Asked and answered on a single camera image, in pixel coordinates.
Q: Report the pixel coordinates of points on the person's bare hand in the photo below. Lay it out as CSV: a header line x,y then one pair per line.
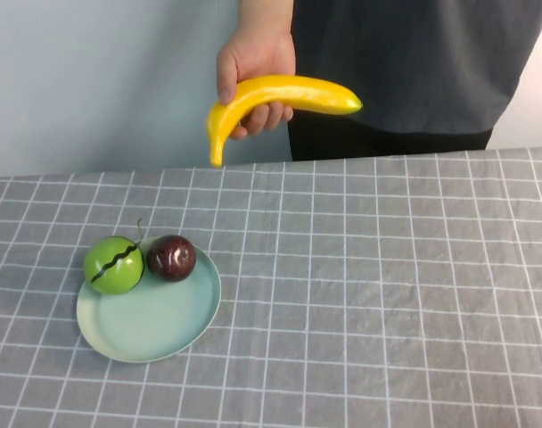
x,y
257,58

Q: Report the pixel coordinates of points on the yellow toy banana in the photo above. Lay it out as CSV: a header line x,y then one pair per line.
x,y
298,91

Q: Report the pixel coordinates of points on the person's bare forearm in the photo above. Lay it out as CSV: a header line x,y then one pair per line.
x,y
264,15

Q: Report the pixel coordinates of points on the person in dark shirt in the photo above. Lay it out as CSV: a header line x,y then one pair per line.
x,y
409,58

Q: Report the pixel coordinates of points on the black trousers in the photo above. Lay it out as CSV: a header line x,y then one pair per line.
x,y
342,145

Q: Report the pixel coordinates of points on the dark red toy plum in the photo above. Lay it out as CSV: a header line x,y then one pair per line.
x,y
170,263

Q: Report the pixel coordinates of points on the green apple toy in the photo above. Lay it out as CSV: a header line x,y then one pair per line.
x,y
119,278

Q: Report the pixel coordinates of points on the light green round plate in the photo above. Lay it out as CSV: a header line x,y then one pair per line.
x,y
155,321

